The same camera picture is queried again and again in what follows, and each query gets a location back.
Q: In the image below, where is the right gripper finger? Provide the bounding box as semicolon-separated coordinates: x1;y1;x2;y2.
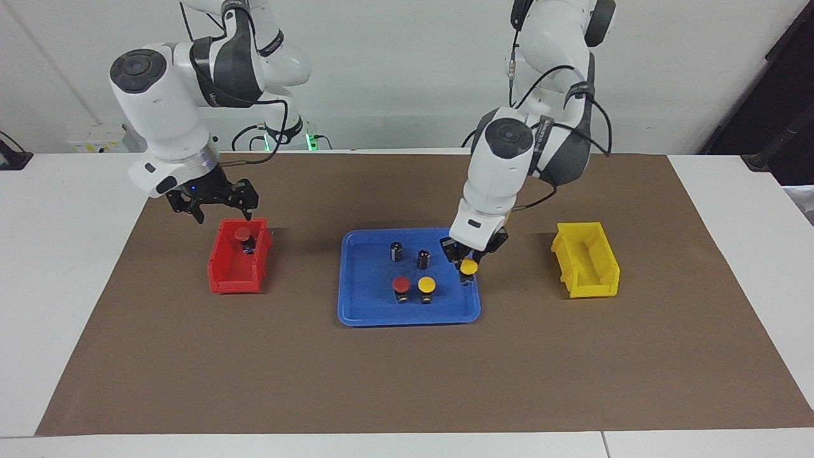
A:
165;191;205;225
230;179;260;221

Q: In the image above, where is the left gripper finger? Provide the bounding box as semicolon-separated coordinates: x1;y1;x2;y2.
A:
441;237;468;265
474;228;509;263

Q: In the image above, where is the red plastic bin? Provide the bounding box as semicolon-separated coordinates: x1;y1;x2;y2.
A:
207;218;273;295

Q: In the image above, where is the blue plastic tray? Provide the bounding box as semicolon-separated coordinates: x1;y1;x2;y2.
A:
336;228;481;328

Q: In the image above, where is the white box with yellow marks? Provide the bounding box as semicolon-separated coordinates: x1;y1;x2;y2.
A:
69;124;139;153

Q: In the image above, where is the yellow plastic bin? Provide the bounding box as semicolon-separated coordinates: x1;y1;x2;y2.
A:
550;221;621;299

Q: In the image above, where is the brown table mat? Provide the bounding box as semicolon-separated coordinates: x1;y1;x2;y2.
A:
35;151;814;437

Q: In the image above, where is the black equipment stand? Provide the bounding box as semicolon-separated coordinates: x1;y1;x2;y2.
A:
700;0;814;186

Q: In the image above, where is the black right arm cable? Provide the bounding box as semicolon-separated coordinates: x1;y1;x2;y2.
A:
180;0;331;167

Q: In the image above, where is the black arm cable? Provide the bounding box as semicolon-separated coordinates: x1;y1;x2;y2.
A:
180;0;331;167
467;19;612;212

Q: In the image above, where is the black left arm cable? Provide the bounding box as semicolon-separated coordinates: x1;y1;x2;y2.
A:
467;19;612;212

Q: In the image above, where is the black clamp mount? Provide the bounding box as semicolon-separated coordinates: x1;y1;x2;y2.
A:
0;130;34;171

